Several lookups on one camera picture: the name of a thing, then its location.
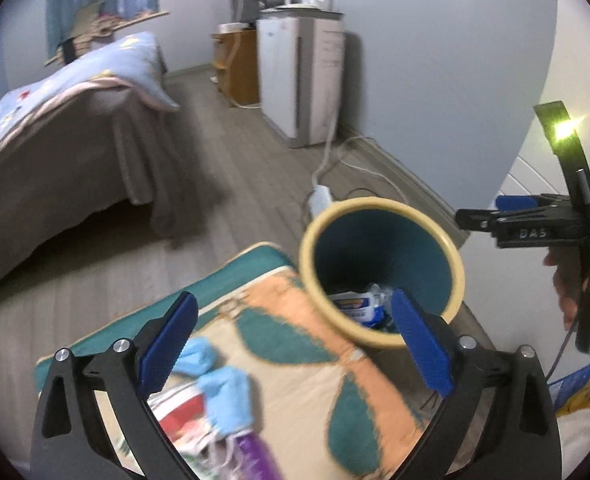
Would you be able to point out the person's right hand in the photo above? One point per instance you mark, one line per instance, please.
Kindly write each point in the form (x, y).
(567, 280)

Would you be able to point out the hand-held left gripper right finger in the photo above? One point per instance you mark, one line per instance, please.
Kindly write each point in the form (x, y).
(420, 345)

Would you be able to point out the white air purifier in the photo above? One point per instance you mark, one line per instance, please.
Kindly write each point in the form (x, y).
(287, 70)

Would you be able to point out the blue and yellow packet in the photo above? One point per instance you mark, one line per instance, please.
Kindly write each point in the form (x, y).
(575, 387)

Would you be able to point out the white power strip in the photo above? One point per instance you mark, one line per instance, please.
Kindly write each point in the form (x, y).
(320, 199)

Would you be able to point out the blue face mask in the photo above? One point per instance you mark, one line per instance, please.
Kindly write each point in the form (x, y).
(227, 395)

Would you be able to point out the light blue printed blanket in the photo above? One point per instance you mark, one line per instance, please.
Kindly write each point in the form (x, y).
(75, 80)

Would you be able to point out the teal and orange patterned rug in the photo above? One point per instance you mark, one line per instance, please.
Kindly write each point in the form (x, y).
(295, 375)

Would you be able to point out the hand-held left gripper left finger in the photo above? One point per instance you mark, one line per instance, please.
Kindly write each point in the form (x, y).
(167, 345)

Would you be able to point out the clear plastic wrapper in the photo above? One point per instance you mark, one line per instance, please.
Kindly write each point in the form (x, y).
(380, 291)

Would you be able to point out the yellow-rimmed teal bin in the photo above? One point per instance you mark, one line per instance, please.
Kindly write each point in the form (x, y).
(375, 240)

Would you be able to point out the purple packet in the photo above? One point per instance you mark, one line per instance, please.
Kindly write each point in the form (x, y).
(257, 457)

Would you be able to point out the red and white packet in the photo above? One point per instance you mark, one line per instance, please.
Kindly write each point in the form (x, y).
(185, 410)

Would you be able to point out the bed with brown skirt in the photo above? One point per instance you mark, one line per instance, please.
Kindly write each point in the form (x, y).
(60, 160)

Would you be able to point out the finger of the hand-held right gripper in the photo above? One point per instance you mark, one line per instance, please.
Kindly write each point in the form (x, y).
(520, 225)
(517, 202)

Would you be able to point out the blue and white packet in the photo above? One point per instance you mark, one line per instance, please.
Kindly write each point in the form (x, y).
(357, 306)

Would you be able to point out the wooden cabinet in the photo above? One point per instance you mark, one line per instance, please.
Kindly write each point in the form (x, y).
(242, 65)

